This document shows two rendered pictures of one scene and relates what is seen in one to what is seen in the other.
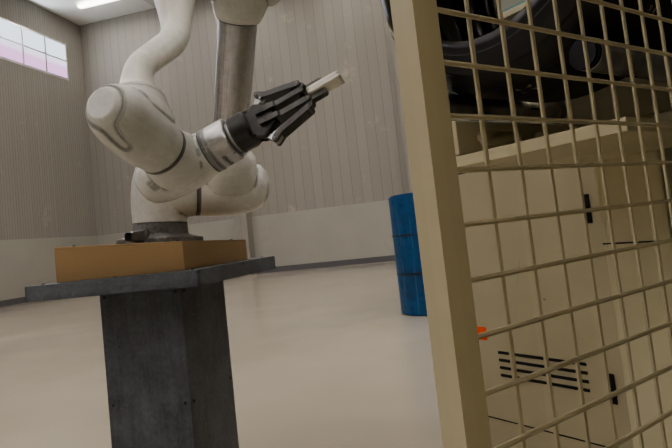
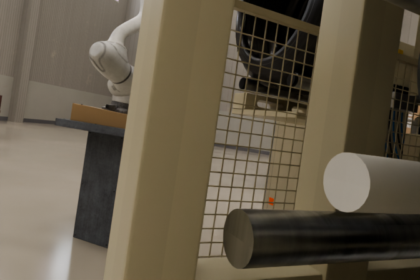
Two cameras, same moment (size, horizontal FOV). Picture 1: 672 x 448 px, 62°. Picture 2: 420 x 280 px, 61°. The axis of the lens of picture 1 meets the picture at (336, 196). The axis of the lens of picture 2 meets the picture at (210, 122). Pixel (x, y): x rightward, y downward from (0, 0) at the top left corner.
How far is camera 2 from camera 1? 0.46 m
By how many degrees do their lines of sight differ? 9
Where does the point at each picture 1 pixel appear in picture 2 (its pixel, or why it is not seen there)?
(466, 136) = (250, 100)
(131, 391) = (92, 179)
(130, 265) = (104, 120)
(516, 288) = (292, 182)
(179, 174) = (125, 85)
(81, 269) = (82, 116)
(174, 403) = (109, 190)
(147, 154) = (111, 74)
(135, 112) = (109, 56)
